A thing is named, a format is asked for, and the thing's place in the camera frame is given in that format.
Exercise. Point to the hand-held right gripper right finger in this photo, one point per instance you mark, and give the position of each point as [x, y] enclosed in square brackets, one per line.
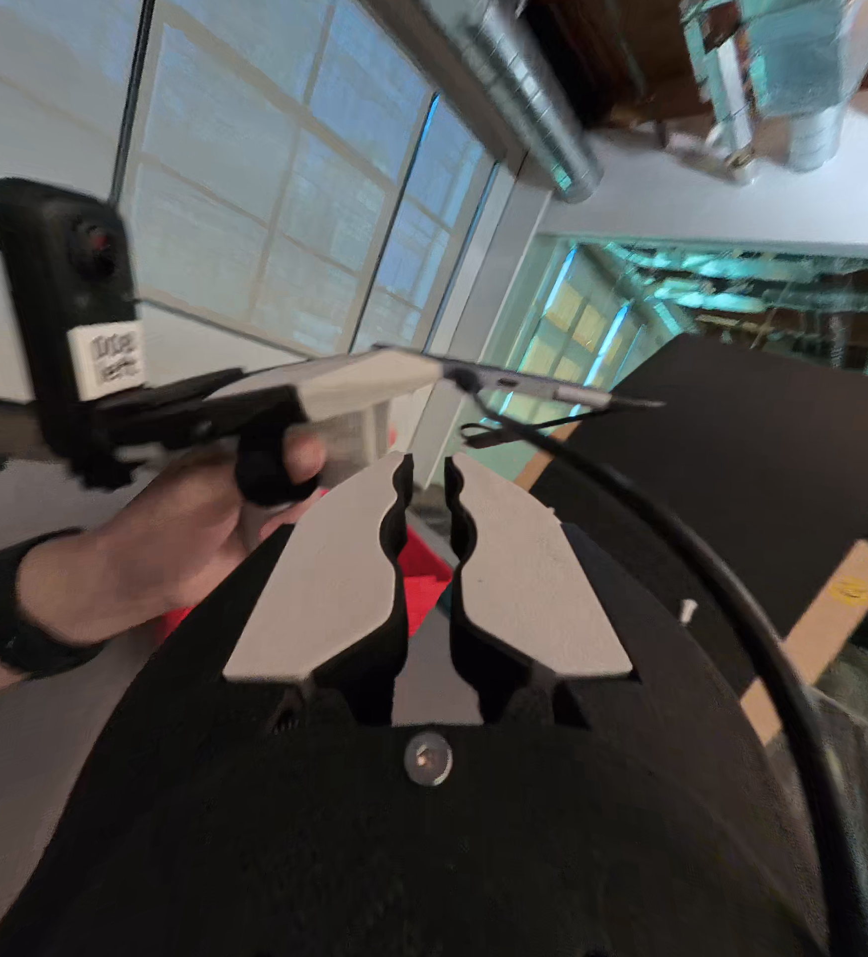
[538, 598]

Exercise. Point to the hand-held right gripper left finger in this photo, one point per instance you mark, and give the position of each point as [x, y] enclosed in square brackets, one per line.
[322, 598]

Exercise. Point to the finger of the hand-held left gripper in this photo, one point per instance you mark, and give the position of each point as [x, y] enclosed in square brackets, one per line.
[359, 381]
[359, 445]

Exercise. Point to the red plastic bin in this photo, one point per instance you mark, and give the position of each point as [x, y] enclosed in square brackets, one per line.
[423, 576]

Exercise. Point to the grey usb hub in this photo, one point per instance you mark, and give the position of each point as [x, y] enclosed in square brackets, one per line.
[553, 389]

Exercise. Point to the person's left hand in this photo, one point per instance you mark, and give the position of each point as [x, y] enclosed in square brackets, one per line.
[150, 553]

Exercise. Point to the large gridded window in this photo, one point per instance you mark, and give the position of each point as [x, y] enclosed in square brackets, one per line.
[254, 187]

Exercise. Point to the black cover sheet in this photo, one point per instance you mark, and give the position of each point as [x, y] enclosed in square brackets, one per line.
[740, 463]

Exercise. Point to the wood-framed board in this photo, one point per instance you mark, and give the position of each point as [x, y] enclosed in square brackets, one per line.
[830, 620]

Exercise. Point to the black wristband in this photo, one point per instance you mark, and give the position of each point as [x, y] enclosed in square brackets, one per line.
[8, 598]

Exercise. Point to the yellow smiley sticker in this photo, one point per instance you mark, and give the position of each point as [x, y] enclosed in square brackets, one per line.
[850, 590]

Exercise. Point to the spiral round duct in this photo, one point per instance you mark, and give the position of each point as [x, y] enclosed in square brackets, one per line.
[538, 112]

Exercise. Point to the foil rectangular duct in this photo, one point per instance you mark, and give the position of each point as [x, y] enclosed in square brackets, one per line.
[778, 67]

